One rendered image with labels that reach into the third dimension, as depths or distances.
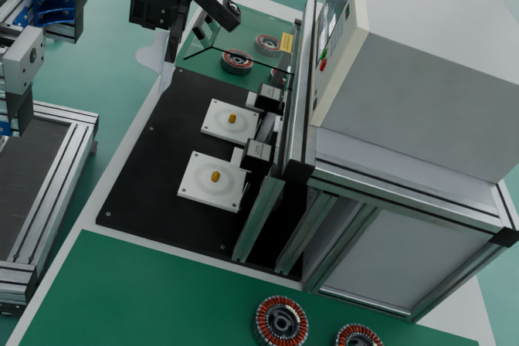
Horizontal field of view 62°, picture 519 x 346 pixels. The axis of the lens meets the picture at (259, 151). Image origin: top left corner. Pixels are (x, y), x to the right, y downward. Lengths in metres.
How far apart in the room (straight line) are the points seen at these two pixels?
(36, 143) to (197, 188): 1.01
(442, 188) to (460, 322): 0.46
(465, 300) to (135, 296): 0.81
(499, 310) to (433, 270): 1.55
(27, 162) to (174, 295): 1.08
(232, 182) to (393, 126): 0.46
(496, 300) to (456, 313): 1.32
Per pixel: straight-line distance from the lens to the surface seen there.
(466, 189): 0.89
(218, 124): 1.24
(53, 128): 2.00
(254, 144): 1.01
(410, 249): 0.92
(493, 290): 2.57
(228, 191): 1.08
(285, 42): 1.13
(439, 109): 0.81
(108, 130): 2.30
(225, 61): 1.52
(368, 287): 1.02
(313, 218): 0.85
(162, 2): 0.66
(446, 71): 0.77
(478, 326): 1.25
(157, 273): 0.96
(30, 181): 1.80
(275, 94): 1.19
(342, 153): 0.78
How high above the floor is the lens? 1.58
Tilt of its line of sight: 41 degrees down
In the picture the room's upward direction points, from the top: 23 degrees clockwise
